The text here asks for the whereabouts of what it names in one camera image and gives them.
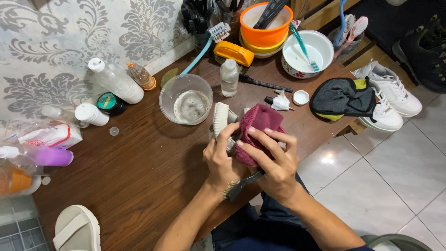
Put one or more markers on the person's right hand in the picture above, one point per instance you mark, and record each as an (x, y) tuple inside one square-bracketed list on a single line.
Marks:
[(278, 167)]

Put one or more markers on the person's left hand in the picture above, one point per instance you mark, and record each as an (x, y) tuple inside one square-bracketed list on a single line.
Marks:
[(221, 164)]

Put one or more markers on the beige ribbed-sole sandal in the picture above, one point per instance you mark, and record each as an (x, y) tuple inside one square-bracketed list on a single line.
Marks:
[(220, 116)]

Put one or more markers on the maroon cloth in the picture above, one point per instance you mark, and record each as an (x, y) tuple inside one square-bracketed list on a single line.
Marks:
[(261, 120)]

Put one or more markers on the person's dark blue trousers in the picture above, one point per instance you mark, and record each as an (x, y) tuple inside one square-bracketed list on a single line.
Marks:
[(264, 230)]

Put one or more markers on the black stick with white wad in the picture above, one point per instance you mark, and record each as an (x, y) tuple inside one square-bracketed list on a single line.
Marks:
[(280, 103)]

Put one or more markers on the clear plastic bowl with foam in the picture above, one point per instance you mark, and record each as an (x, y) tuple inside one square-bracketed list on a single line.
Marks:
[(190, 104)]

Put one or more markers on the white round cap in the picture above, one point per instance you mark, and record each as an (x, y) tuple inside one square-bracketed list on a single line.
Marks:
[(300, 98)]

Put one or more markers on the small clear liquid bottle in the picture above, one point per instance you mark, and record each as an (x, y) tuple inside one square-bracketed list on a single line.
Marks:
[(229, 80)]

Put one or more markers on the slim black brush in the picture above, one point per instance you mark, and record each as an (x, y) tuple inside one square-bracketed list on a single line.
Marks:
[(264, 84)]

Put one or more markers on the grey and yellow cloth mitt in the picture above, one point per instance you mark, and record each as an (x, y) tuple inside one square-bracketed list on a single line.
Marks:
[(341, 97)]

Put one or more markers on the olive green pad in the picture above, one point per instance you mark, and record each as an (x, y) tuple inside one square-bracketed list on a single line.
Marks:
[(168, 77)]

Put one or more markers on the white floral ceramic bowl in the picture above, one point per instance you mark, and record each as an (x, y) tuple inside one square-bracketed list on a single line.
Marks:
[(296, 61)]

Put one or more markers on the yellow scrub brush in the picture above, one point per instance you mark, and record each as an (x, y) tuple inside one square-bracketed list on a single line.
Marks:
[(234, 53)]

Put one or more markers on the tiny clear cap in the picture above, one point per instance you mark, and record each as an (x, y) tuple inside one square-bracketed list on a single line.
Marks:
[(114, 131)]

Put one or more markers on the white sneaker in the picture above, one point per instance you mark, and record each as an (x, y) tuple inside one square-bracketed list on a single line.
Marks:
[(385, 115), (397, 90)]

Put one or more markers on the yellow plastic bowl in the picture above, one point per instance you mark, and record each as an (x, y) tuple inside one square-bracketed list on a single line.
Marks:
[(264, 48)]

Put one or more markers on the small amber bottle orange cap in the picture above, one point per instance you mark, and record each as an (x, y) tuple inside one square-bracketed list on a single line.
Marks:
[(141, 75)]

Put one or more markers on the teal toothbrush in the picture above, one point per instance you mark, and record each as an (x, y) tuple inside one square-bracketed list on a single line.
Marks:
[(304, 47)]

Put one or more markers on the black tin with teal lid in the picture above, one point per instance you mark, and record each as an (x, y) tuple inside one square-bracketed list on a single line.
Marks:
[(110, 103)]

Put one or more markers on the large white-capped clear bottle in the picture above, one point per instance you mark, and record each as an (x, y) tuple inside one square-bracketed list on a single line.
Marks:
[(118, 83)]

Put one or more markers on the orange plastic bowl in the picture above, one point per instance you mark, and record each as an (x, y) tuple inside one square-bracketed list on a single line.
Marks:
[(264, 35)]

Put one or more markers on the clear brush holder cup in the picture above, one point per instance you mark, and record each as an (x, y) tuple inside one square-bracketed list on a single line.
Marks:
[(348, 48)]

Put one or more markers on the small white bottle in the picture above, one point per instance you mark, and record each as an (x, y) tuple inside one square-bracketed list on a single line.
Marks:
[(91, 114)]

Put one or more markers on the green stool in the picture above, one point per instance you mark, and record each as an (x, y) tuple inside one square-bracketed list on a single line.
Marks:
[(400, 242)]

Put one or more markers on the glass jar with tools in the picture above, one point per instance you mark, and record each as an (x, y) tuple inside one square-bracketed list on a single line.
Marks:
[(231, 19)]

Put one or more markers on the holder of black brushes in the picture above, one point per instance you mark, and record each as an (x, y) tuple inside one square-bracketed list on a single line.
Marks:
[(197, 17)]

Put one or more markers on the black tools in bowl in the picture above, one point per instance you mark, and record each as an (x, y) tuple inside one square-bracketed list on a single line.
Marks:
[(270, 14)]

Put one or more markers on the clear slim bottle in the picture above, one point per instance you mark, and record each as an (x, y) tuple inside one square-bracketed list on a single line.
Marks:
[(59, 113)]

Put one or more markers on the white and red plastic packet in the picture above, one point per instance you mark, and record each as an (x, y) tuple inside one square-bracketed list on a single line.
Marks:
[(52, 136)]

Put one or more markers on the purple spray bottle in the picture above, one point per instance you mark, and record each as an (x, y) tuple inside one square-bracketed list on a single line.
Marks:
[(48, 157)]

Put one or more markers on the black shoes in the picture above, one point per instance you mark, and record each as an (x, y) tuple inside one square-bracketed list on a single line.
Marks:
[(423, 59)]

